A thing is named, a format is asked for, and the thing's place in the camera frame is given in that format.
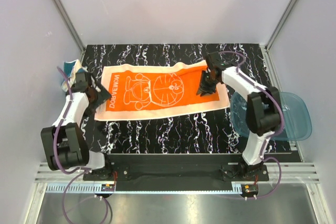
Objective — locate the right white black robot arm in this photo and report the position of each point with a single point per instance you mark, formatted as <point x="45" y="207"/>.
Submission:
<point x="264" y="116"/>

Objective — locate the left small connector board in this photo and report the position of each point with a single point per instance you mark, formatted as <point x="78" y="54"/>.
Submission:
<point x="107" y="187"/>

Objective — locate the small connector board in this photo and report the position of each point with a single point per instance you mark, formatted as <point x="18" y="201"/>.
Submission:
<point x="107" y="187"/>
<point x="250" y="190"/>

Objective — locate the aluminium front rail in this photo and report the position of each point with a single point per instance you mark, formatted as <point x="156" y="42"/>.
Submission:
<point x="295" y="173"/>

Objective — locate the teal and cream towel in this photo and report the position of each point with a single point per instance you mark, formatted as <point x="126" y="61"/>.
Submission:
<point x="71" y="68"/>

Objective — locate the right small connector board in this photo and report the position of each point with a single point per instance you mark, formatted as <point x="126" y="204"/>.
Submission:
<point x="250" y="190"/>

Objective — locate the orange cartoon print towel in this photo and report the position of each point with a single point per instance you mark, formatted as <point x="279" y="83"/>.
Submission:
<point x="150" y="92"/>

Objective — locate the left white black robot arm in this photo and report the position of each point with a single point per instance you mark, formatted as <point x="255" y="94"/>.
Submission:
<point x="65" y="148"/>

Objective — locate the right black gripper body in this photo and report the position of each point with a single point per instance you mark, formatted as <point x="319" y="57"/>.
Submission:
<point x="208" y="85"/>

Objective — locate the slotted grey cable duct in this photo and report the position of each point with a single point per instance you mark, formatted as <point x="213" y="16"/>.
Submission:
<point x="95" y="188"/>

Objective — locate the left aluminium frame post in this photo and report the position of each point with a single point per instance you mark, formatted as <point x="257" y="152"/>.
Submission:
<point x="65" y="17"/>

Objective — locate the right aluminium frame post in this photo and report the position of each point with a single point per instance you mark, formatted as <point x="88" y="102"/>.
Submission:
<point x="282" y="21"/>

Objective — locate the aluminium frame post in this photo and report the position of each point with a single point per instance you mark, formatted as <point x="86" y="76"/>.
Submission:
<point x="282" y="21"/>
<point x="65" y="17"/>

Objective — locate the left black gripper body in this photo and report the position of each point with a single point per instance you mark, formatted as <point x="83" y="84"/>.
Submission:
<point x="100" y="98"/>

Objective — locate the blue translucent plastic tray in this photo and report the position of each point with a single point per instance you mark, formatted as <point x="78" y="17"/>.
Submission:
<point x="297" y="127"/>

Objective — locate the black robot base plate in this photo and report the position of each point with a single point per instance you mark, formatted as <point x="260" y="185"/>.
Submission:
<point x="176" y="173"/>

